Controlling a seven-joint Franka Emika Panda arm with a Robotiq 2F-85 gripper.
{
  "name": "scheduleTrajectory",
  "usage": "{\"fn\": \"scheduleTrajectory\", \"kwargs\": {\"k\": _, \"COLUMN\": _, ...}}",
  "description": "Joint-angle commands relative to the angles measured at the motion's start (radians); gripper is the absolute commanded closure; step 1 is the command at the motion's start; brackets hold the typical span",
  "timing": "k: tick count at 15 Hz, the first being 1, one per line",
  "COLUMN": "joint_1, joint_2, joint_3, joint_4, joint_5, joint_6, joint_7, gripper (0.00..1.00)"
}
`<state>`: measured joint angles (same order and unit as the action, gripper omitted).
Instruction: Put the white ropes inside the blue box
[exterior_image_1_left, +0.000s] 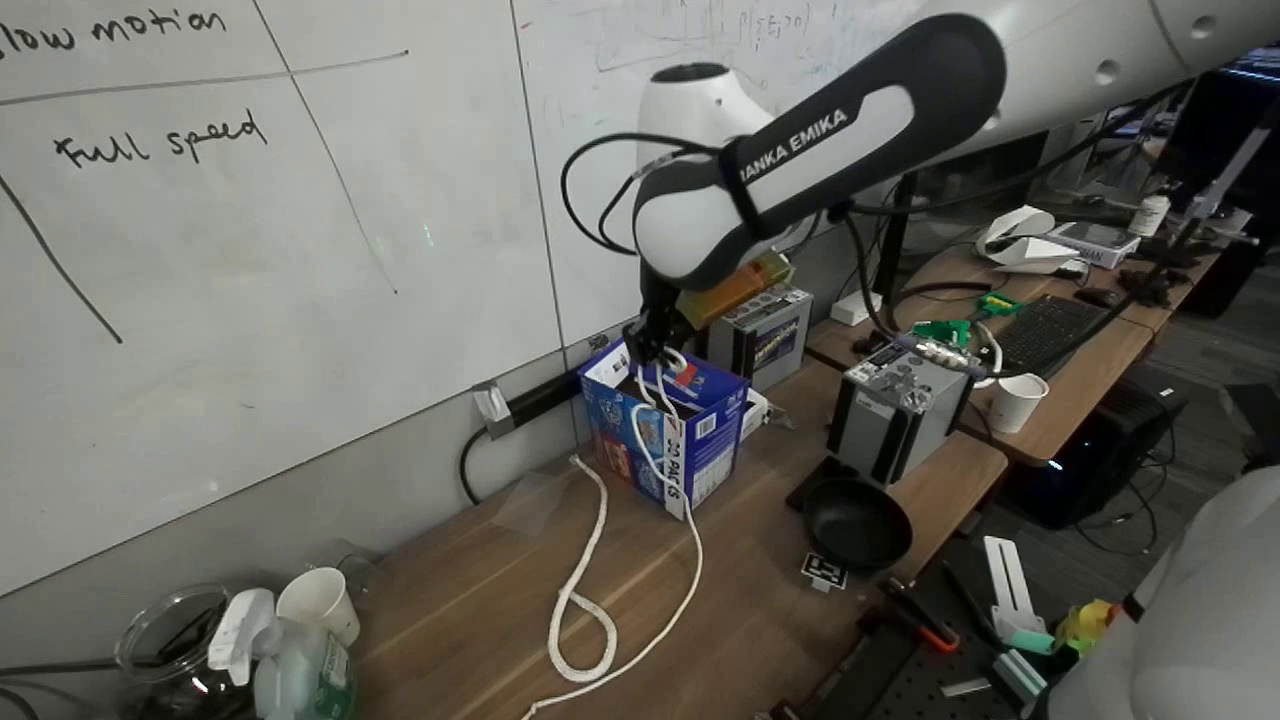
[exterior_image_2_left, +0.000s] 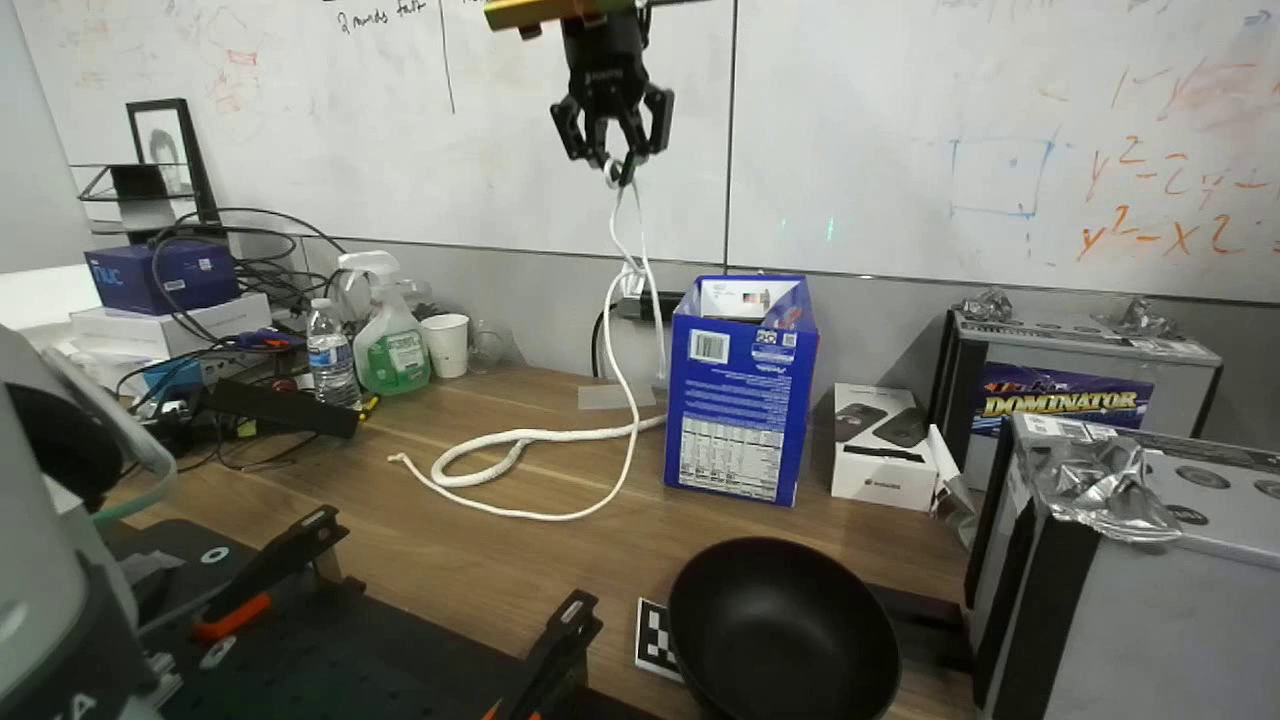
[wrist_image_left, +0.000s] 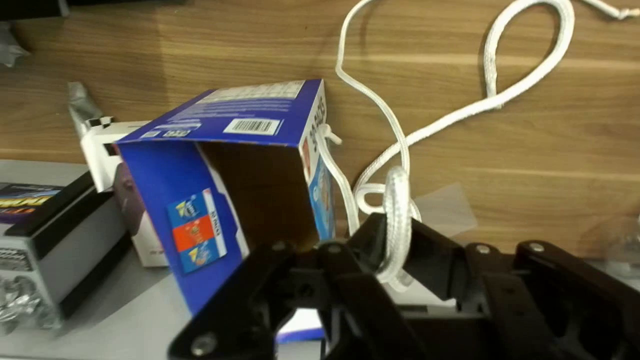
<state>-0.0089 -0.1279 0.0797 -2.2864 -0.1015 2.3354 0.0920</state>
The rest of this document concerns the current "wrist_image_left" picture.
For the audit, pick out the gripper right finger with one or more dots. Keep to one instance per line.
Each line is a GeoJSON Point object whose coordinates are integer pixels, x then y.
{"type": "Point", "coordinates": [550, 295]}

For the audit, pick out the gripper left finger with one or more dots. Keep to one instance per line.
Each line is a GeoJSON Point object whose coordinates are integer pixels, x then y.
{"type": "Point", "coordinates": [305, 280]}

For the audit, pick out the blue cardboard box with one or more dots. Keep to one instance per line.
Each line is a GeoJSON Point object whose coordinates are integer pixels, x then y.
{"type": "Point", "coordinates": [170, 180]}

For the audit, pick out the grey and black box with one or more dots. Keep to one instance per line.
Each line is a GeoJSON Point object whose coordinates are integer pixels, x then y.
{"type": "Point", "coordinates": [75, 235]}

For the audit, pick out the white cardboard box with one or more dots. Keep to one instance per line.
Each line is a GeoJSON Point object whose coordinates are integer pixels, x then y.
{"type": "Point", "coordinates": [100, 150]}

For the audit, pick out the clear plastic wrapper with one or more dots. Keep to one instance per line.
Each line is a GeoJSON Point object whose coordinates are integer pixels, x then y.
{"type": "Point", "coordinates": [622, 247]}

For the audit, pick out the clear plastic sheet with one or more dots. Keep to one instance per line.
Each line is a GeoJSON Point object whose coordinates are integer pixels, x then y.
{"type": "Point", "coordinates": [447, 210]}

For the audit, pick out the crumpled silver foil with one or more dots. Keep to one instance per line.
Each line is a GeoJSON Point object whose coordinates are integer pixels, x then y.
{"type": "Point", "coordinates": [7, 47]}

